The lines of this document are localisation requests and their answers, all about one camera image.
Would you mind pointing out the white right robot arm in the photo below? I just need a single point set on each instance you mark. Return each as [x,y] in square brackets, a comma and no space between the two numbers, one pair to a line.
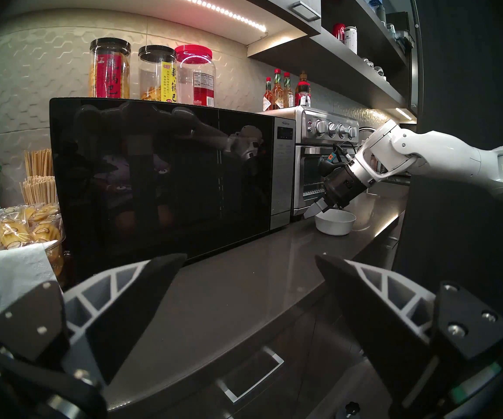
[443,154]

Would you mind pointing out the large Tabasco sauce bottle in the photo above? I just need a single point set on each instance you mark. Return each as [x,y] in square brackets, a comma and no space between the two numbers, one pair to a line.
[303,93]

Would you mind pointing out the black base knob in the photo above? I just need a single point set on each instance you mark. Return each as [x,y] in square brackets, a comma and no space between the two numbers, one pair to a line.
[352,408]

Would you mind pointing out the snack jar yellow label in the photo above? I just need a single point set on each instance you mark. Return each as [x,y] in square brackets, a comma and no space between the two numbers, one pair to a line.
[155,75]

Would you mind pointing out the brown hot sauce bottle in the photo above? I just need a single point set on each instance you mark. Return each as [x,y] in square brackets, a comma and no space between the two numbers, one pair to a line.
[278,95]

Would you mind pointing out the small red hot sauce bottle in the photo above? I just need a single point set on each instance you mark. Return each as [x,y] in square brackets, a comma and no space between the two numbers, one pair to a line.
[268,99]

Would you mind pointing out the dark wall shelf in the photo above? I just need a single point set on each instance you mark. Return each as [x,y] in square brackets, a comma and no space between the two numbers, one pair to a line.
[330,60]

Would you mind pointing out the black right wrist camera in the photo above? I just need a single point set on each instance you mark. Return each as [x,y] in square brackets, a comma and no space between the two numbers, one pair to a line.
[327,165]

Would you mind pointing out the clear jar red lid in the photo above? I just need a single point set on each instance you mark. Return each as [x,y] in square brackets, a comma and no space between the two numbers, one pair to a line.
[197,77]

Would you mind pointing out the tall black appliance panel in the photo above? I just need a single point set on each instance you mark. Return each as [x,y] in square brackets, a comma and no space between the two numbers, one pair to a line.
[474,73]

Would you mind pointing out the small white bowl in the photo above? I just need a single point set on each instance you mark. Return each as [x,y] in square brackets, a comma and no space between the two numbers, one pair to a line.
[336,224]

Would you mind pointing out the LED light strip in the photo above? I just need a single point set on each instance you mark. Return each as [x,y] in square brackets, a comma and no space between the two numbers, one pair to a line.
[199,2]

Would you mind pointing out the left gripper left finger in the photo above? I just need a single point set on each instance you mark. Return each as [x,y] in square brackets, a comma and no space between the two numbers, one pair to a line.
[125,317]

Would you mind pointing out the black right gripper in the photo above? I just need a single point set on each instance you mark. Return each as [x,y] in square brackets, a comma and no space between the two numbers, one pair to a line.
[343,187]

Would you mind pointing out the black silver microwave oven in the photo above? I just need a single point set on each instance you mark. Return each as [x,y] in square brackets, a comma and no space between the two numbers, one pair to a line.
[284,173]

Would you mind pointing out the white can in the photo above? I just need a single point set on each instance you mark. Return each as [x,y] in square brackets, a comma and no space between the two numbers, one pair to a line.
[351,40]

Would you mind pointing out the stainless steel toaster oven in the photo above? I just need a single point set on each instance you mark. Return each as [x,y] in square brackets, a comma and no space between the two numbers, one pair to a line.
[317,117]

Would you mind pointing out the snack jar pink label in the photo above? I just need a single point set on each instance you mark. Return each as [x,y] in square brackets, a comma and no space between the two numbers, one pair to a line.
[109,71]

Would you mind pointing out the wooden stir sticks bundle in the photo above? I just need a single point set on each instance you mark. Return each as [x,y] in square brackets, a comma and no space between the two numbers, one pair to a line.
[37,178]

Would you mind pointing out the basket of wrapped cakes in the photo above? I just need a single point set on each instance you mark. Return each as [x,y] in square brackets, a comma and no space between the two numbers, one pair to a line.
[16,230]

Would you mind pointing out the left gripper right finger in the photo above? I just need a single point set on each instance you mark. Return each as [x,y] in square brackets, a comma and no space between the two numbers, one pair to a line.
[378,326]

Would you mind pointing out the large white tissue sheet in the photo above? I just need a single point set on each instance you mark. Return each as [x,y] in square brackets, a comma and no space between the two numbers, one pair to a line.
[7,278]

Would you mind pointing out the green hot sauce bottle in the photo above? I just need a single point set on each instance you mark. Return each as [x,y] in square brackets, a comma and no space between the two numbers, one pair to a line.
[289,95]

